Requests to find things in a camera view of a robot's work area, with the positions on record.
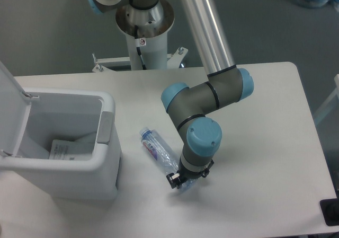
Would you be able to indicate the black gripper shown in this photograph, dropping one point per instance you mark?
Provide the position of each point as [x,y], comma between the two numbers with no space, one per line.
[183,174]

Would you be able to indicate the clear plastic water bottle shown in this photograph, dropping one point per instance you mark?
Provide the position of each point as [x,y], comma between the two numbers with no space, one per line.
[166,159]

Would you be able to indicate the white plastic pouch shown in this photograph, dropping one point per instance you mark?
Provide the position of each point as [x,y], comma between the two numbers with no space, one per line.
[71,151]

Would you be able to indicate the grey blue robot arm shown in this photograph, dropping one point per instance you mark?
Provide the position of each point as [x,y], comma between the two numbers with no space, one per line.
[188,106]

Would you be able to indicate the white trash can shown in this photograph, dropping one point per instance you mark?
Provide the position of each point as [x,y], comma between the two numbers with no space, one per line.
[32,117]

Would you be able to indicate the black device at table edge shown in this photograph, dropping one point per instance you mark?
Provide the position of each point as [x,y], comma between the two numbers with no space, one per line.
[329,209]

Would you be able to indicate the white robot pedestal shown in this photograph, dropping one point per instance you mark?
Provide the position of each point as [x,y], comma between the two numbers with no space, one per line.
[146,36]

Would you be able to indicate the white frame at right edge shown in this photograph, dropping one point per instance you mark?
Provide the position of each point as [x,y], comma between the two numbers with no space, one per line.
[328,105]

